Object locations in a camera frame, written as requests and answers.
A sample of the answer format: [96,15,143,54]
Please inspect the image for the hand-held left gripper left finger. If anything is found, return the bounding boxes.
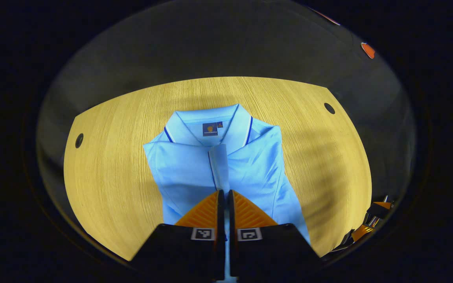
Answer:
[130,190,226,281]

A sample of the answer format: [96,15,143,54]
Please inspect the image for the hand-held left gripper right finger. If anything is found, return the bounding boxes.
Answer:
[228,190,322,278]

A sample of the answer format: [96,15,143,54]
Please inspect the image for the light blue T-shirt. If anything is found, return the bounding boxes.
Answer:
[143,103,311,283]

